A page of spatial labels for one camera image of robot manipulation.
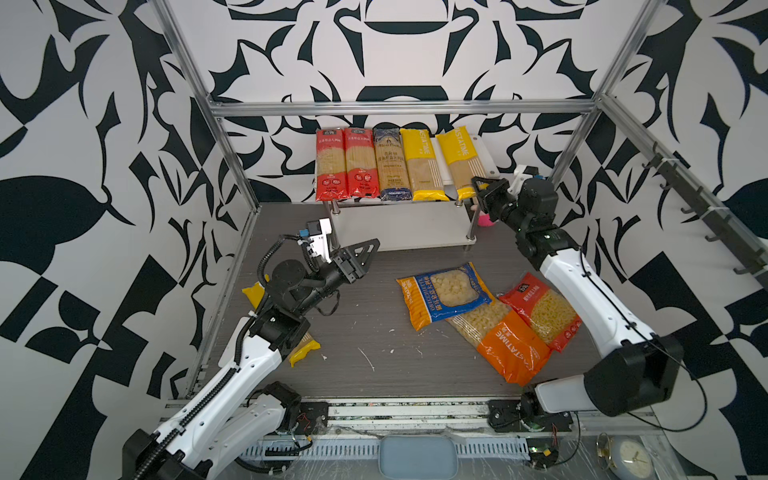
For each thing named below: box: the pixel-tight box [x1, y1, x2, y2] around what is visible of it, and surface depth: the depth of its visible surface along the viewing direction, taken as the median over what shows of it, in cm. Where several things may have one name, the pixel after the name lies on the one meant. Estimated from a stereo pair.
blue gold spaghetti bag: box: [372, 126, 412, 201], surface depth 80 cm
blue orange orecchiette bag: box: [396, 262, 492, 331], surface depth 93 cm
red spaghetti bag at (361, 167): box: [344, 128, 380, 198], surface depth 80 cm
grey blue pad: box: [379, 435, 458, 480], surface depth 69 cm
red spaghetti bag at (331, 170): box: [316, 129, 350, 201], surface depth 79 cm
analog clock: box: [609, 434, 656, 480], surface depth 68 cm
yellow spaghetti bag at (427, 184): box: [400, 129, 450, 202], surface depth 80 cm
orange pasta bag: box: [446, 300, 552, 387], surface depth 85 cm
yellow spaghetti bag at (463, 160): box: [436, 126, 486, 201], surface depth 81 cm
